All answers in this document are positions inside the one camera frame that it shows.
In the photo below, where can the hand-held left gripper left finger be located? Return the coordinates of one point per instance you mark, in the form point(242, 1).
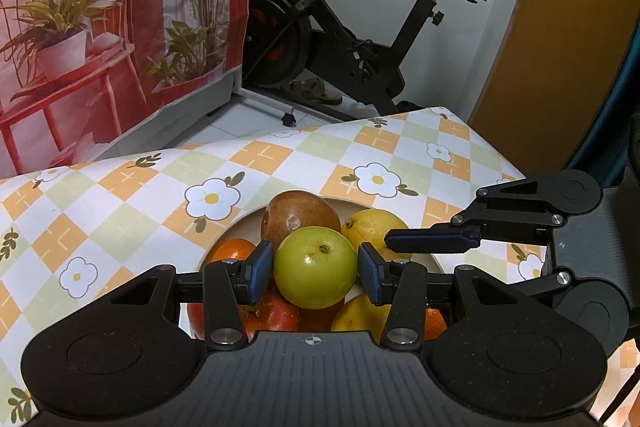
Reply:
point(259, 274)

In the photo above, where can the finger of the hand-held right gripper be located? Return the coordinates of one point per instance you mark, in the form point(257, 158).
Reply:
point(430, 241)
point(557, 282)

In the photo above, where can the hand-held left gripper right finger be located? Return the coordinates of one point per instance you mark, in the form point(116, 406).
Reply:
point(372, 274)

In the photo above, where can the orange tangerine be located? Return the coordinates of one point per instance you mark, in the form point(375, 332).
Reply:
point(435, 322)
point(232, 251)
point(317, 319)

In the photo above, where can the red apple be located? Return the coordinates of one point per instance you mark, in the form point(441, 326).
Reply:
point(275, 314)

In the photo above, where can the large yellow lemon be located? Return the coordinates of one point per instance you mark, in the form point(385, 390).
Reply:
point(370, 227)

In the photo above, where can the beige round plate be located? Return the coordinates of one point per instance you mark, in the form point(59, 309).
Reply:
point(240, 227)

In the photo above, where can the pale green apple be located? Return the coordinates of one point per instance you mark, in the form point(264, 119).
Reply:
point(315, 269)

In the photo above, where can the reddish brown pomegranate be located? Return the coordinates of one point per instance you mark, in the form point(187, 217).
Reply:
point(300, 217)

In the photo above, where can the brown sandal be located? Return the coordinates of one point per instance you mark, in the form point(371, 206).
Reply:
point(320, 92)

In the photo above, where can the brown wooden door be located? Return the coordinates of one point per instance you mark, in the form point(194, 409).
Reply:
point(550, 32)

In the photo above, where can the black exercise bike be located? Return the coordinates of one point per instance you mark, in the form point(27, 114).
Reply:
point(320, 37)

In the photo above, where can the printed pink backdrop cloth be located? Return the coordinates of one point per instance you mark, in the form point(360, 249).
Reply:
point(125, 7)

